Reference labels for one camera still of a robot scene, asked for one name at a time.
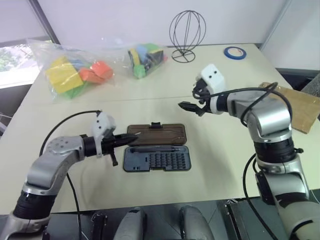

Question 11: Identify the dark window frame post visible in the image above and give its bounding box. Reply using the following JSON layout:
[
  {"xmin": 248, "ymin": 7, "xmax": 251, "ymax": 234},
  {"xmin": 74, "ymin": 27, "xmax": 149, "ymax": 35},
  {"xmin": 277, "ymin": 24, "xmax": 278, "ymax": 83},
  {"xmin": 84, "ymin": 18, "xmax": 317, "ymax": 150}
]
[{"xmin": 27, "ymin": 0, "xmax": 61, "ymax": 45}]

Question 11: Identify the large yellow foam block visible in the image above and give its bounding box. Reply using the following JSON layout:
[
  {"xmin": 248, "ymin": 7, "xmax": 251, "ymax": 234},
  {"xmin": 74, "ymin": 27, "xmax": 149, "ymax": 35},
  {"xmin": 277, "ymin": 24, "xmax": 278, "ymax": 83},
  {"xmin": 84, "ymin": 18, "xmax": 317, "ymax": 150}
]
[{"xmin": 45, "ymin": 56, "xmax": 85, "ymax": 95}]

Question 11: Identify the grey rounded shape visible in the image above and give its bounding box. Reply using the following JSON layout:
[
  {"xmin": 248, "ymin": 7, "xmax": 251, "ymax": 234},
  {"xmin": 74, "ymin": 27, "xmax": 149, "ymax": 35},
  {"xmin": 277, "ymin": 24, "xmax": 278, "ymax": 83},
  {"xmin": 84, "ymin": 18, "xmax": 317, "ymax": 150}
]
[
  {"xmin": 115, "ymin": 207, "xmax": 149, "ymax": 240},
  {"xmin": 179, "ymin": 205, "xmax": 214, "ymax": 240}
]

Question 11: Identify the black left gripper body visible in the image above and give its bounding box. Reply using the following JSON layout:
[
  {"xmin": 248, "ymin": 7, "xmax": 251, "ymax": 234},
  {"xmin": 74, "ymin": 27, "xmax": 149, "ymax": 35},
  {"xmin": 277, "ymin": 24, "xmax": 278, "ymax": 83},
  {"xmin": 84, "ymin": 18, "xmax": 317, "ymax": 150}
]
[{"xmin": 101, "ymin": 129, "xmax": 119, "ymax": 156}]

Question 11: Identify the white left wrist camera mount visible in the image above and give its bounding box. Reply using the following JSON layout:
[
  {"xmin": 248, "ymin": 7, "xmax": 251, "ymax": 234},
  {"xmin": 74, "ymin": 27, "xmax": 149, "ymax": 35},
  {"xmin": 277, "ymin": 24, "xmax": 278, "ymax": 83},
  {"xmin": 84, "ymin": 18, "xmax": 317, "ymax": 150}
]
[{"xmin": 90, "ymin": 111, "xmax": 117, "ymax": 159}]

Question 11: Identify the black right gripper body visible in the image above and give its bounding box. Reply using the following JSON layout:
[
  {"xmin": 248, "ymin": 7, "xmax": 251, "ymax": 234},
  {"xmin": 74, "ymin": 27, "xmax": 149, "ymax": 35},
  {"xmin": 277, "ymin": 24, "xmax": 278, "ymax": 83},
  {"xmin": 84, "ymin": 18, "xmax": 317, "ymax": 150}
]
[{"xmin": 191, "ymin": 78, "xmax": 212, "ymax": 114}]

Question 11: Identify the black wire head stand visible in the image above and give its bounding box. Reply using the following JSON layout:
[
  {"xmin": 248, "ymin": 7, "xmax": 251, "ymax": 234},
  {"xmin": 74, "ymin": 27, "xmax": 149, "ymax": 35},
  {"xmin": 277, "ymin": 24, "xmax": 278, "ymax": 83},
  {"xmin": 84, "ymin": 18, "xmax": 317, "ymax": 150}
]
[{"xmin": 169, "ymin": 9, "xmax": 208, "ymax": 64}]

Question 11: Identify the narrow yellow foam block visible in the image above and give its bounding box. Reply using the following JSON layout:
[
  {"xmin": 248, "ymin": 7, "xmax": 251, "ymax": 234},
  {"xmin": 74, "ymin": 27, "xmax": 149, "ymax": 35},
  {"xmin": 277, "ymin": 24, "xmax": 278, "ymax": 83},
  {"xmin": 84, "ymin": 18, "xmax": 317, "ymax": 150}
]
[{"xmin": 128, "ymin": 47, "xmax": 141, "ymax": 67}]

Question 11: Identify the open screwdriver bit case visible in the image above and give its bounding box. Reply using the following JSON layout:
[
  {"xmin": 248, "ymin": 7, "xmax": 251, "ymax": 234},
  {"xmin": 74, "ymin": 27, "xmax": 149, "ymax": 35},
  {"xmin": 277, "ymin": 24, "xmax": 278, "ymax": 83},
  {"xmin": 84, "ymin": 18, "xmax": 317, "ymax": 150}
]
[{"xmin": 122, "ymin": 121, "xmax": 193, "ymax": 173}]

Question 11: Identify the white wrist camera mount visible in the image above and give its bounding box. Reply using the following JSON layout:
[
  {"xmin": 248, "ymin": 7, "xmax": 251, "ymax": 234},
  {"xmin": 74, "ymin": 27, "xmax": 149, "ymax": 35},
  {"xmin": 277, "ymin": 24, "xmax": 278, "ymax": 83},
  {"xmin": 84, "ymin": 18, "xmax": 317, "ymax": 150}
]
[
  {"xmin": 199, "ymin": 64, "xmax": 228, "ymax": 115},
  {"xmin": 90, "ymin": 111, "xmax": 117, "ymax": 159}
]

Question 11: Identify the flat green foam block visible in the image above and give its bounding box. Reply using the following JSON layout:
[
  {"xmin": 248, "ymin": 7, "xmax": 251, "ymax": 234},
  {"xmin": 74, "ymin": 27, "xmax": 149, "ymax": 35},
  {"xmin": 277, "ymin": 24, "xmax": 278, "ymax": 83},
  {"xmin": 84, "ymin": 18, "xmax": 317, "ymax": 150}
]
[{"xmin": 58, "ymin": 85, "xmax": 88, "ymax": 99}]

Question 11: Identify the large clear plastic bag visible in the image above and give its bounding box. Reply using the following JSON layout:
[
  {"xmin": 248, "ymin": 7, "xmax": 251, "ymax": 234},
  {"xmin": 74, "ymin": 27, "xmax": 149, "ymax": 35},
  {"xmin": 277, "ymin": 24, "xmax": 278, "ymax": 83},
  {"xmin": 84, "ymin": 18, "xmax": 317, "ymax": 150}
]
[{"xmin": 26, "ymin": 38, "xmax": 117, "ymax": 103}]

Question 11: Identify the black box under table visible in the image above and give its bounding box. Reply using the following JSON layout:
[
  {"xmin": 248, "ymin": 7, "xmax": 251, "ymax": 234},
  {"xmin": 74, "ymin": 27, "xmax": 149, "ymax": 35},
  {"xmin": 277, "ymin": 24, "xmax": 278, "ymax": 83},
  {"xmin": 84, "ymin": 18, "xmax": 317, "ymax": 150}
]
[{"xmin": 223, "ymin": 198, "xmax": 288, "ymax": 240}]

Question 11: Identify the blue foam block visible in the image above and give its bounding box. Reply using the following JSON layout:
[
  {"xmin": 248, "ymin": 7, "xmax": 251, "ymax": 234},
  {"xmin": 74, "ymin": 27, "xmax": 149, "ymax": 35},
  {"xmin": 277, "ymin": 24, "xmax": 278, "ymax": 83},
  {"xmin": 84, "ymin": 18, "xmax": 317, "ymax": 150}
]
[{"xmin": 70, "ymin": 59, "xmax": 88, "ymax": 71}]

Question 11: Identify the orange foam block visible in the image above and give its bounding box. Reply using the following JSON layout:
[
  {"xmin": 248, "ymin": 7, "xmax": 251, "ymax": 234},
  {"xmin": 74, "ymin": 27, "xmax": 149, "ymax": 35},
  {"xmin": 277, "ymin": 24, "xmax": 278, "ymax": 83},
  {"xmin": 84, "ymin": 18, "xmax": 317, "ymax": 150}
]
[{"xmin": 79, "ymin": 60, "xmax": 114, "ymax": 85}]

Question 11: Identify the small clear plastic bag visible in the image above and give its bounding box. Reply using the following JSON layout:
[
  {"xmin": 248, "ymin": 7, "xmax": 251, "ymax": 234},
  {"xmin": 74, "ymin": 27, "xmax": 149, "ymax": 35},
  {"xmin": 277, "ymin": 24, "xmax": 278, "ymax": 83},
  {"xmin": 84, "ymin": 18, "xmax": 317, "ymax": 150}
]
[{"xmin": 99, "ymin": 37, "xmax": 171, "ymax": 81}]

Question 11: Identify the small green foam block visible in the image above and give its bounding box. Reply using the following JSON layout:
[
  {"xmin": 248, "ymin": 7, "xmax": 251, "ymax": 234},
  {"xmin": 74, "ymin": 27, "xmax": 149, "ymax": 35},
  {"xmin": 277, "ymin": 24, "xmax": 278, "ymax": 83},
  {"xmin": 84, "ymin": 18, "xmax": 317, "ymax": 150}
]
[{"xmin": 132, "ymin": 64, "xmax": 147, "ymax": 80}]

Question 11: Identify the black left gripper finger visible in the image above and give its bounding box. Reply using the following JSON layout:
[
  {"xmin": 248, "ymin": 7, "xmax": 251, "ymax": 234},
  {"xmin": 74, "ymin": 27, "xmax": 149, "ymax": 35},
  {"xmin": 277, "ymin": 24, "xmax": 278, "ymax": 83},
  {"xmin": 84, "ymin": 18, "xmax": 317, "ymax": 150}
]
[
  {"xmin": 113, "ymin": 133, "xmax": 139, "ymax": 147},
  {"xmin": 108, "ymin": 147, "xmax": 119, "ymax": 167}
]

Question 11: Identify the blue tape roll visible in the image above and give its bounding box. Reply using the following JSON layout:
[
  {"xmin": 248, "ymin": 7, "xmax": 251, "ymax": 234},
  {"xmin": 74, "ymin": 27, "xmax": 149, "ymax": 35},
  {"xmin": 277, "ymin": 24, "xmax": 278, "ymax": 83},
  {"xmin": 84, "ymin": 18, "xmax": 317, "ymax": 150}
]
[{"xmin": 223, "ymin": 45, "xmax": 248, "ymax": 61}]

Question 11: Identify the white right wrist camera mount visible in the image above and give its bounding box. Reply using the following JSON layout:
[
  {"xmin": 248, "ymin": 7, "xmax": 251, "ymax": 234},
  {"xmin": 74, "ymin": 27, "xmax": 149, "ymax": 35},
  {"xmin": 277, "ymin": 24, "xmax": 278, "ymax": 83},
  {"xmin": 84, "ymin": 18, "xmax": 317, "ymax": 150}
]
[{"xmin": 199, "ymin": 64, "xmax": 228, "ymax": 115}]

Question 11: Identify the black foam block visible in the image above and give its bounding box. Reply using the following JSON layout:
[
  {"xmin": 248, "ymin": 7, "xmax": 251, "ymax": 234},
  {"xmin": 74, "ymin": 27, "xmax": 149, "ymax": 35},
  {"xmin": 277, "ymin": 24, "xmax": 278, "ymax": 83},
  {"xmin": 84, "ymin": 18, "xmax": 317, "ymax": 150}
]
[{"xmin": 146, "ymin": 49, "xmax": 165, "ymax": 68}]

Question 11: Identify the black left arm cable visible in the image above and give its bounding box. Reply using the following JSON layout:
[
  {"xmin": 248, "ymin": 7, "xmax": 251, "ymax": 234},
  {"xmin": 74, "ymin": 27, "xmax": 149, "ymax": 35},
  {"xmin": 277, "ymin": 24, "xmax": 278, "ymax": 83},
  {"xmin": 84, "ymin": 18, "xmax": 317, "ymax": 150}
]
[{"xmin": 39, "ymin": 109, "xmax": 104, "ymax": 240}]

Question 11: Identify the brown cardboard piece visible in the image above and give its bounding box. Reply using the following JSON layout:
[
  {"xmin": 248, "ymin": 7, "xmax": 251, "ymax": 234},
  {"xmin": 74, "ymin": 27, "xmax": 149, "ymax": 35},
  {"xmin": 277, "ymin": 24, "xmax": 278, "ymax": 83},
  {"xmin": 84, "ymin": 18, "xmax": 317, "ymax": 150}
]
[{"xmin": 258, "ymin": 81, "xmax": 320, "ymax": 136}]

